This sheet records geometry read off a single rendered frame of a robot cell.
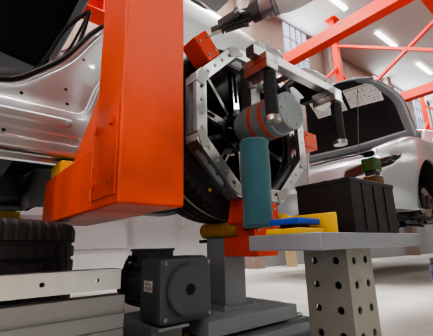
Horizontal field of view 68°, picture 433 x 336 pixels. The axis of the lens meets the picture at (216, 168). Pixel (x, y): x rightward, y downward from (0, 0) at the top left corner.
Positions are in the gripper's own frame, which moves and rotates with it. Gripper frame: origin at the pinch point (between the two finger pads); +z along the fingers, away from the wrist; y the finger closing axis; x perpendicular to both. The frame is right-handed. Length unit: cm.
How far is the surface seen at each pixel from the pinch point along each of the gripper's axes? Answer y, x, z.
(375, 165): -19, -65, -43
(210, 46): -18.9, -14.6, -4.4
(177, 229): 362, -109, 268
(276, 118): -33, -47, -22
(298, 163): 11, -58, -18
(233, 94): 1.1, -26.5, -2.1
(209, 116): -12.4, -35.2, 4.3
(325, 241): -60, -74, -30
